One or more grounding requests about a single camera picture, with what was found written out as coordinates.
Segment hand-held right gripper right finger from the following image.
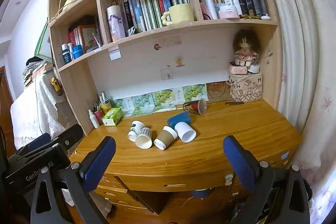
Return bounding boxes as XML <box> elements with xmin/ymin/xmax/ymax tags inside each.
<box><xmin>223</xmin><ymin>135</ymin><xmax>311</xmax><ymax>224</ymax></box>

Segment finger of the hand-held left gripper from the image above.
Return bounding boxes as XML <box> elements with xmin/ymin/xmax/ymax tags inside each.
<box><xmin>16</xmin><ymin>132</ymin><xmax>52</xmax><ymax>156</ymax></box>
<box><xmin>49</xmin><ymin>123</ymin><xmax>84</xmax><ymax>153</ymax></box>

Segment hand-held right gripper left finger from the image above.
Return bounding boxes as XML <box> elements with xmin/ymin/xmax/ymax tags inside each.
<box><xmin>30</xmin><ymin>136</ymin><xmax>117</xmax><ymax>224</ymax></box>

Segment white leaf print paper cup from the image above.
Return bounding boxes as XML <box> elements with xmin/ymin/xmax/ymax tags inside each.
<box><xmin>127</xmin><ymin>120</ymin><xmax>145</xmax><ymax>142</ymax></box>

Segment white grey patterned paper cup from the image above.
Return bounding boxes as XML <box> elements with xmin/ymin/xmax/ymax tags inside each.
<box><xmin>135</xmin><ymin>127</ymin><xmax>153</xmax><ymax>149</ymax></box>

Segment brown paper cup white rim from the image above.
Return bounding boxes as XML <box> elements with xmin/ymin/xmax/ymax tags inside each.
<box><xmin>154</xmin><ymin>126</ymin><xmax>178</xmax><ymax>150</ymax></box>

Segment dark red patterned paper cup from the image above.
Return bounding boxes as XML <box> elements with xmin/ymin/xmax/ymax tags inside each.
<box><xmin>183</xmin><ymin>98</ymin><xmax>207</xmax><ymax>115</ymax></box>

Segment blue paper cup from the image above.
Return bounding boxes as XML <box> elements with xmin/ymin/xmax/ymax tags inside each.
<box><xmin>167</xmin><ymin>111</ymin><xmax>192</xmax><ymax>129</ymax></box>

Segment white spray bottle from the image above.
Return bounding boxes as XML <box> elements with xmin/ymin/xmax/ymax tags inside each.
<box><xmin>88</xmin><ymin>109</ymin><xmax>101</xmax><ymax>128</ymax></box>

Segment white lace cloth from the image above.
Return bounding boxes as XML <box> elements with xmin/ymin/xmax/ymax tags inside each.
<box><xmin>10</xmin><ymin>72</ymin><xmax>74</xmax><ymax>151</ymax></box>

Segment green tissue box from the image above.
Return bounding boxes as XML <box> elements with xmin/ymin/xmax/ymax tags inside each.
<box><xmin>102</xmin><ymin>107</ymin><xmax>124</xmax><ymax>126</ymax></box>

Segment wooden door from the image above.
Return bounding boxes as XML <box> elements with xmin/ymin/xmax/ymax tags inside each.
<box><xmin>0</xmin><ymin>67</ymin><xmax>16</xmax><ymax>159</ymax></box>

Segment wooden bookshelf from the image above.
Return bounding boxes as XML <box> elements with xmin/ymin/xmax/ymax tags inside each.
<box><xmin>47</xmin><ymin>0</ymin><xmax>282</xmax><ymax>135</ymax></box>

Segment blue round object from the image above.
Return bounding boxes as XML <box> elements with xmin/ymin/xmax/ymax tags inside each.
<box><xmin>190</xmin><ymin>187</ymin><xmax>212</xmax><ymax>199</ymax></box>

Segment wooden desk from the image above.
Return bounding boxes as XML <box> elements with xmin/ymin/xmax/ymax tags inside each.
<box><xmin>67</xmin><ymin>98</ymin><xmax>303</xmax><ymax>216</ymax></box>

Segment yellow toy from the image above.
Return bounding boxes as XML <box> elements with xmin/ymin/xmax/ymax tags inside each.
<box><xmin>51</xmin><ymin>77</ymin><xmax>62</xmax><ymax>95</ymax></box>

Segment leaf print box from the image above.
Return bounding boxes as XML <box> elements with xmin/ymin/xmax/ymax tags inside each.
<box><xmin>113</xmin><ymin>97</ymin><xmax>134</xmax><ymax>117</ymax></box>
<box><xmin>152</xmin><ymin>89</ymin><xmax>176</xmax><ymax>112</ymax></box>
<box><xmin>130</xmin><ymin>93</ymin><xmax>155</xmax><ymax>116</ymax></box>
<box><xmin>182</xmin><ymin>84</ymin><xmax>208</xmax><ymax>104</ymax></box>

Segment pile of books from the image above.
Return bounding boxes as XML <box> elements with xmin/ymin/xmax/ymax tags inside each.
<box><xmin>22</xmin><ymin>57</ymin><xmax>54</xmax><ymax>88</ymax></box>

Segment beige patterned storage box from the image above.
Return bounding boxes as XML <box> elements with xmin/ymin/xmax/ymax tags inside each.
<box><xmin>229</xmin><ymin>72</ymin><xmax>263</xmax><ymax>102</ymax></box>

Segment wooden plaque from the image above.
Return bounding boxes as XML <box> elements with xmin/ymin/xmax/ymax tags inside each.
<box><xmin>206</xmin><ymin>81</ymin><xmax>231</xmax><ymax>103</ymax></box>

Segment dark green bottle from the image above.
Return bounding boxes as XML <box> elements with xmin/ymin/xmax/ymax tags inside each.
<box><xmin>61</xmin><ymin>43</ymin><xmax>72</xmax><ymax>65</ymax></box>

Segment blue jar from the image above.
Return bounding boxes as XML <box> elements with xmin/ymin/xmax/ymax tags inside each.
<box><xmin>72</xmin><ymin>45</ymin><xmax>84</xmax><ymax>60</ymax></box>

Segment pink small box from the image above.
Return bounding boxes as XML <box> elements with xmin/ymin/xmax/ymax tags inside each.
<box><xmin>228</xmin><ymin>63</ymin><xmax>248</xmax><ymax>75</ymax></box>

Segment white paper tag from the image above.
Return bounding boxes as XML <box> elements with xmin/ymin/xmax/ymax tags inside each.
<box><xmin>108</xmin><ymin>45</ymin><xmax>122</xmax><ymax>61</ymax></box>

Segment green framed board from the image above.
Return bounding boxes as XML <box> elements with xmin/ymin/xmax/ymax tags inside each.
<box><xmin>34</xmin><ymin>18</ymin><xmax>51</xmax><ymax>62</ymax></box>

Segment red books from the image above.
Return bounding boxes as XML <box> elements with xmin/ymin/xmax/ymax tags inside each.
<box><xmin>68</xmin><ymin>27</ymin><xmax>82</xmax><ymax>48</ymax></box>

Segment brown framed picture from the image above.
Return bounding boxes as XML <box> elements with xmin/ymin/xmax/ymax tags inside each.
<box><xmin>77</xmin><ymin>25</ymin><xmax>101</xmax><ymax>52</ymax></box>

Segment brown haired cloth doll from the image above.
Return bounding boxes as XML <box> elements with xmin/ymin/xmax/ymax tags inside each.
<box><xmin>232</xmin><ymin>29</ymin><xmax>261</xmax><ymax>67</ymax></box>

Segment white purple print tumbler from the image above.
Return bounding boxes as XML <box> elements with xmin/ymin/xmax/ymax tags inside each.
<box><xmin>106</xmin><ymin>5</ymin><xmax>126</xmax><ymax>43</ymax></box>

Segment white floral curtain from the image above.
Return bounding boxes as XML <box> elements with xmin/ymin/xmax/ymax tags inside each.
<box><xmin>253</xmin><ymin>0</ymin><xmax>336</xmax><ymax>224</ymax></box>

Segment row of green blue books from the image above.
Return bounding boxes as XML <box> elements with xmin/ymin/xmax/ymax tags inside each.
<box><xmin>117</xmin><ymin>0</ymin><xmax>191</xmax><ymax>37</ymax></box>

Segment short dark bottle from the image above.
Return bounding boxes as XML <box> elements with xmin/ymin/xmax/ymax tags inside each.
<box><xmin>237</xmin><ymin>0</ymin><xmax>249</xmax><ymax>16</ymax></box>

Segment yellow ceramic mug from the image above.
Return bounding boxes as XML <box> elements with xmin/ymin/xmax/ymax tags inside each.
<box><xmin>161</xmin><ymin>4</ymin><xmax>195</xmax><ymax>28</ymax></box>

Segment tall black bottle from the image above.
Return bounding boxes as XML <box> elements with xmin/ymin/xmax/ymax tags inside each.
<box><xmin>256</xmin><ymin>0</ymin><xmax>270</xmax><ymax>17</ymax></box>
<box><xmin>246</xmin><ymin>0</ymin><xmax>259</xmax><ymax>16</ymax></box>

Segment white rolled paper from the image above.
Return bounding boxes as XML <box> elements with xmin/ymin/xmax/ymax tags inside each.
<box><xmin>201</xmin><ymin>0</ymin><xmax>218</xmax><ymax>20</ymax></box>

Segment clear wall hook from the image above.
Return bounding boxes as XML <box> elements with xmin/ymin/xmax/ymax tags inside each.
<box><xmin>160</xmin><ymin>68</ymin><xmax>174</xmax><ymax>81</ymax></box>

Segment beige string bag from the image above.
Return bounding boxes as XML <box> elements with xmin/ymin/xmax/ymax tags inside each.
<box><xmin>51</xmin><ymin>0</ymin><xmax>79</xmax><ymax>21</ymax></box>

